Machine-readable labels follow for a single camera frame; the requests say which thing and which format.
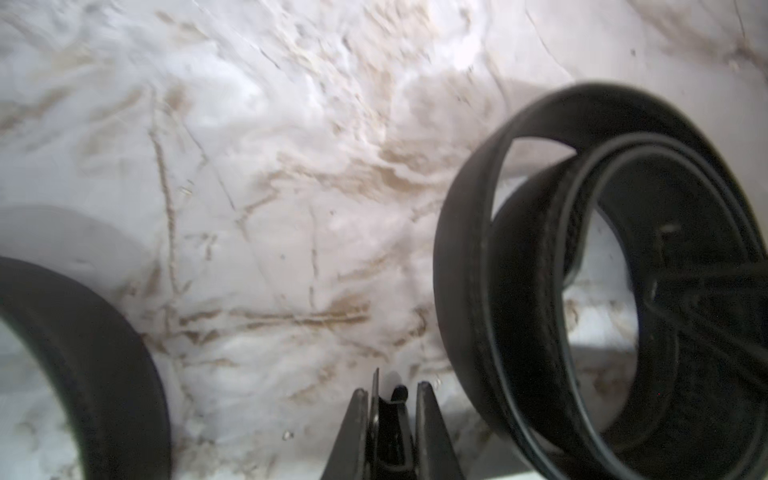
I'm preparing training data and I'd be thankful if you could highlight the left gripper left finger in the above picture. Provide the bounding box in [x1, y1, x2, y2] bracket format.
[321, 389, 369, 480]

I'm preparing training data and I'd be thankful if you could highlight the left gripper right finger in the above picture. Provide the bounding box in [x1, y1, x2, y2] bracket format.
[415, 382, 465, 480]

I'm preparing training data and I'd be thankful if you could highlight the black belt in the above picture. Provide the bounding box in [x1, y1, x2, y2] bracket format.
[434, 83, 767, 479]
[1, 257, 172, 479]

